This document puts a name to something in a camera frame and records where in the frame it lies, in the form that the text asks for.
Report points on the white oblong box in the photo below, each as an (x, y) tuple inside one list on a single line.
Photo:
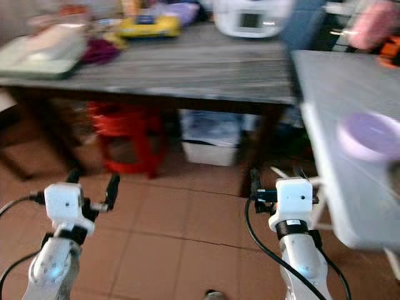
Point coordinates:
[(59, 42)]

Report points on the white kitchen cooking machine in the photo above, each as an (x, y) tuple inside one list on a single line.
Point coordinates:
[(253, 19)]

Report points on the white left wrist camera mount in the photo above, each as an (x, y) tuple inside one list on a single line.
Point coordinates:
[(65, 203)]

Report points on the yellow kitchen towel pack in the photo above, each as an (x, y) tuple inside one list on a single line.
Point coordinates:
[(150, 26)]

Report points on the dark wooden table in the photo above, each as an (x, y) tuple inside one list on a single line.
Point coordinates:
[(194, 69)]

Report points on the white plastic storage box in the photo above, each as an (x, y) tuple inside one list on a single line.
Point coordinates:
[(209, 139)]

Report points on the dark robot right foot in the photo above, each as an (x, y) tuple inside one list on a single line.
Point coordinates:
[(215, 295)]

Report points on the orange object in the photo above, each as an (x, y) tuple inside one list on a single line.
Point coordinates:
[(391, 51)]

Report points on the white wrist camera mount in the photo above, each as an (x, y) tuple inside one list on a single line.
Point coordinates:
[(65, 203), (292, 200)]

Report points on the maroon cloth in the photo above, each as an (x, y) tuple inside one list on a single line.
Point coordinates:
[(101, 51)]

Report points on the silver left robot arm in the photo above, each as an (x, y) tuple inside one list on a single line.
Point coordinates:
[(51, 270)]

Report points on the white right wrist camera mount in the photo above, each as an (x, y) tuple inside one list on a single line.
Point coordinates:
[(292, 200)]

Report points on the red plastic stool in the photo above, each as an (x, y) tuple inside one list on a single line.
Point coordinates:
[(125, 124)]

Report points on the pale green cutting board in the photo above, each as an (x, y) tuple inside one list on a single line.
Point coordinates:
[(31, 65)]

